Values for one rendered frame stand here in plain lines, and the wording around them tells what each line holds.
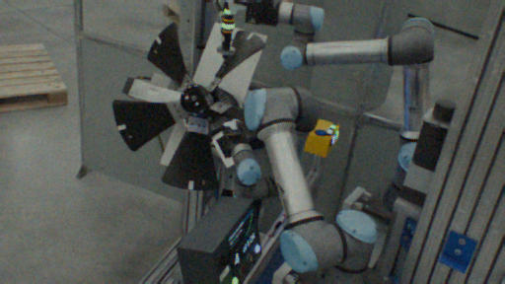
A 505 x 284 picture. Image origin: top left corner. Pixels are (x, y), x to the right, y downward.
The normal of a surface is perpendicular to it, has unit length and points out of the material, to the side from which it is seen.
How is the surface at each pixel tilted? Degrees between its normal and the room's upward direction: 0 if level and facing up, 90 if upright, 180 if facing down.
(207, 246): 15
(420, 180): 90
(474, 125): 90
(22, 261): 0
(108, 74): 90
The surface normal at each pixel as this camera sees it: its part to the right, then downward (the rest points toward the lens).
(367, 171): -0.40, 0.42
